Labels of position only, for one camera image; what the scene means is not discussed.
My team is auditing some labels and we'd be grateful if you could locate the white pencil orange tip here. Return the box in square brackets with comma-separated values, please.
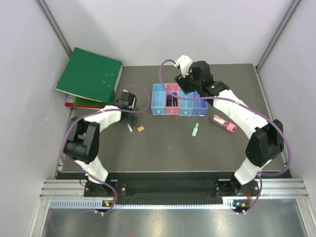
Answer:
[127, 124, 134, 133]

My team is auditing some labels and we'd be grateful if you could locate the purple drawer box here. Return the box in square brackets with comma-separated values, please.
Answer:
[192, 100, 208, 117]

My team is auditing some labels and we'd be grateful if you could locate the light blue drawer box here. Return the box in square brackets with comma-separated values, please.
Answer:
[151, 83, 166, 116]
[179, 88, 194, 116]

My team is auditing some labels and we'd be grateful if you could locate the small orange eraser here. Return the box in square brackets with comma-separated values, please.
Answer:
[137, 126, 144, 132]

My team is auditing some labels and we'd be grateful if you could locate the black highlighter blue cap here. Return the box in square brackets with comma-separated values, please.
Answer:
[172, 92, 178, 107]

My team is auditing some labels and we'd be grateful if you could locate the pink drawer box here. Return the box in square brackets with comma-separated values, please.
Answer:
[165, 83, 180, 115]

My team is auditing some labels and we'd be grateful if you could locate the black marker purple cap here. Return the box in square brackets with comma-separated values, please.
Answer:
[166, 95, 172, 107]

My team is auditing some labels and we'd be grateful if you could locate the green ring binder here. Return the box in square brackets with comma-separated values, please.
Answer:
[55, 47, 123, 103]

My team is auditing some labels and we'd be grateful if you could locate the red and green folder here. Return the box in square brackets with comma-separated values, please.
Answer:
[65, 95, 107, 110]

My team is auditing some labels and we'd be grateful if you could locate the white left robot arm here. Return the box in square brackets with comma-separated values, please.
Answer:
[63, 90, 137, 196]

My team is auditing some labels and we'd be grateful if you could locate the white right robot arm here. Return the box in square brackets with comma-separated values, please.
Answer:
[175, 57, 284, 196]

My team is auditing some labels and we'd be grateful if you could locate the colourful tube pink cap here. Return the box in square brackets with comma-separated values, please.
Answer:
[211, 115, 237, 132]

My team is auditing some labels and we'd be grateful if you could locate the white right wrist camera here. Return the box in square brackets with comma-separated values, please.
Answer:
[174, 55, 193, 77]

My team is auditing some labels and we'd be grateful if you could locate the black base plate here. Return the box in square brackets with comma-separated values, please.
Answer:
[83, 179, 261, 198]

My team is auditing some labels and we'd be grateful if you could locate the white slotted cable duct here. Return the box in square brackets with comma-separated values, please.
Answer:
[49, 196, 250, 210]

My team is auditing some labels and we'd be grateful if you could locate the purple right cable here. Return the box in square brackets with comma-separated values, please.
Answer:
[159, 59, 291, 215]

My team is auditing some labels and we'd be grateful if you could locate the aluminium frame post right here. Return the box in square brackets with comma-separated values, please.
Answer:
[254, 0, 302, 73]

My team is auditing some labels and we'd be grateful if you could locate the aluminium frame post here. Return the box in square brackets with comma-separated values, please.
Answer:
[254, 0, 302, 73]
[35, 0, 73, 58]

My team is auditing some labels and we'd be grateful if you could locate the aluminium frame post left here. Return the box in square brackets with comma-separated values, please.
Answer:
[35, 0, 73, 58]

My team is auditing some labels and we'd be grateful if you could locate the aluminium front rail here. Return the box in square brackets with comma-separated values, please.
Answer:
[40, 179, 308, 202]

